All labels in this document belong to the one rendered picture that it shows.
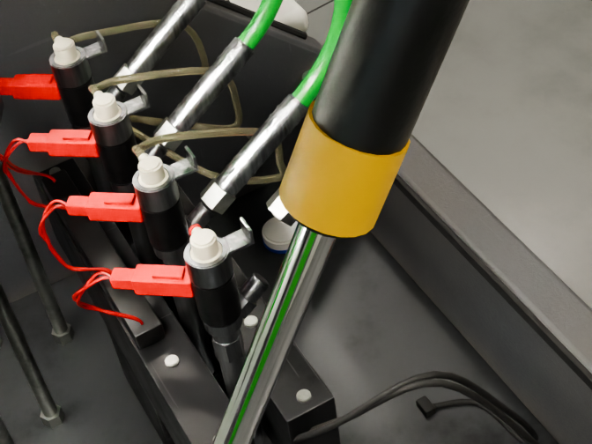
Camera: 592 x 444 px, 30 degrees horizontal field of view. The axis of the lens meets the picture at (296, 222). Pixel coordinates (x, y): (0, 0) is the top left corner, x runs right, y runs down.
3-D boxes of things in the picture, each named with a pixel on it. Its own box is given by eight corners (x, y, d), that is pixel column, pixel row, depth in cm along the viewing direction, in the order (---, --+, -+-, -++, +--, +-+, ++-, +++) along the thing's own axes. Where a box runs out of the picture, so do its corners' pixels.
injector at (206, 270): (302, 432, 82) (268, 240, 67) (243, 463, 81) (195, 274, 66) (284, 405, 84) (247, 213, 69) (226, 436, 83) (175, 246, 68)
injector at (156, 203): (253, 359, 88) (210, 166, 73) (196, 388, 86) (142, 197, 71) (237, 336, 89) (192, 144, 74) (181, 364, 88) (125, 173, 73)
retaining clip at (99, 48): (101, 42, 84) (97, 29, 84) (109, 54, 83) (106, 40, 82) (62, 58, 84) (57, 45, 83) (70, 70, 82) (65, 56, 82)
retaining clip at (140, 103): (143, 97, 79) (139, 83, 78) (152, 109, 78) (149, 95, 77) (101, 114, 78) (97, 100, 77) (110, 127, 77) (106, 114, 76)
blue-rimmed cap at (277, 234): (311, 242, 106) (310, 232, 105) (275, 260, 105) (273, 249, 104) (292, 218, 108) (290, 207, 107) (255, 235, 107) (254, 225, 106)
